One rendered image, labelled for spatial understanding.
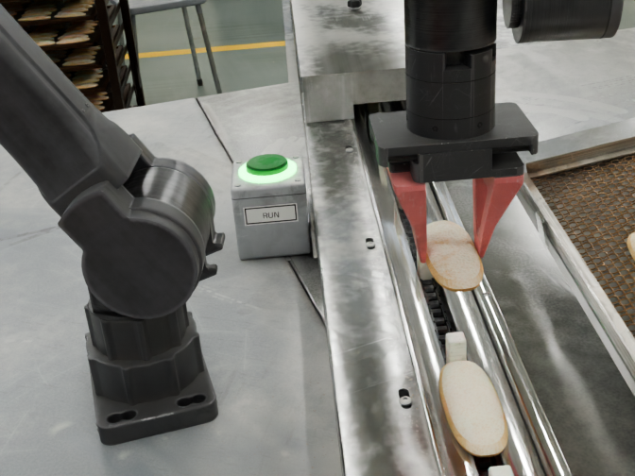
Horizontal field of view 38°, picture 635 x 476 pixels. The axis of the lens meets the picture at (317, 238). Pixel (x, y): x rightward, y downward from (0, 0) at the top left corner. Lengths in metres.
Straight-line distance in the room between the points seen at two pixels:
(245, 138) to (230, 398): 0.54
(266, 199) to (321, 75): 0.26
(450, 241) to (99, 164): 0.25
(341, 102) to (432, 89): 0.51
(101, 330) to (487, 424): 0.28
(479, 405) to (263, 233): 0.33
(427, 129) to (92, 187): 0.22
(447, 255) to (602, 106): 0.64
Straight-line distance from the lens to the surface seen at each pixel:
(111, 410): 0.68
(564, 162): 0.86
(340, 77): 1.07
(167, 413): 0.67
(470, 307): 0.73
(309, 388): 0.70
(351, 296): 0.72
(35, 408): 0.73
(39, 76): 0.61
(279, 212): 0.85
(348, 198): 0.88
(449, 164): 0.58
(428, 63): 0.57
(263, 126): 1.21
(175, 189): 0.64
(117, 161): 0.61
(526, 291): 0.81
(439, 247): 0.64
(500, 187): 0.60
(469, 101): 0.58
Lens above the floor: 1.24
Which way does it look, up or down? 28 degrees down
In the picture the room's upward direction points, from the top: 5 degrees counter-clockwise
